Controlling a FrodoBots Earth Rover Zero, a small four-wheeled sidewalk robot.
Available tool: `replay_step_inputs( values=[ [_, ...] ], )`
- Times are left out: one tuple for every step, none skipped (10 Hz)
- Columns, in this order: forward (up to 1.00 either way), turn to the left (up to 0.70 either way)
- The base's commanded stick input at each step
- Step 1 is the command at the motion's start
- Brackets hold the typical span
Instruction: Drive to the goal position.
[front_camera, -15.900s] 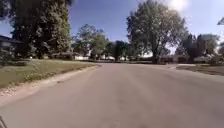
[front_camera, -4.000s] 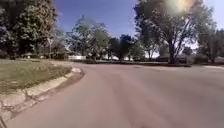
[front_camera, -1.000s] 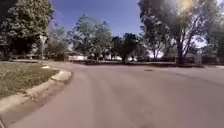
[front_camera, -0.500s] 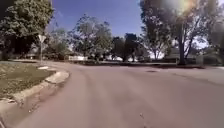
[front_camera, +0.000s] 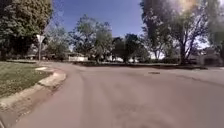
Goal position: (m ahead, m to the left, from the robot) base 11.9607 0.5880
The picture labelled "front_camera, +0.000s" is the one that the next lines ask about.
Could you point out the manhole cover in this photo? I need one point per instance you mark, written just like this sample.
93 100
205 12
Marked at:
154 72

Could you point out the row of trees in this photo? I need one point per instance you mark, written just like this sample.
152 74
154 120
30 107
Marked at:
93 36

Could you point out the grass lawn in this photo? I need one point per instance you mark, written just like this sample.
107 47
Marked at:
16 76

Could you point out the triangular road sign on pole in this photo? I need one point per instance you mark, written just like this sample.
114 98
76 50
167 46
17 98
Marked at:
40 38

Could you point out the reddish grey asphalt road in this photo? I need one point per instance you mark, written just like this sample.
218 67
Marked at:
126 100

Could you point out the pale concrete kerb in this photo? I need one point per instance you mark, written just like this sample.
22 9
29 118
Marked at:
50 80

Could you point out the brown low building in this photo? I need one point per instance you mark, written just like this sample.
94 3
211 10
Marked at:
212 60

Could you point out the large dense green tree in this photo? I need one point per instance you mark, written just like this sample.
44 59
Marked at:
23 20

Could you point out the shaded grass verge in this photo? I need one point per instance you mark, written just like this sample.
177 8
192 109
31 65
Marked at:
133 64

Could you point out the white low house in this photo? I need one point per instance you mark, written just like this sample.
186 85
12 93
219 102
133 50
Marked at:
77 58

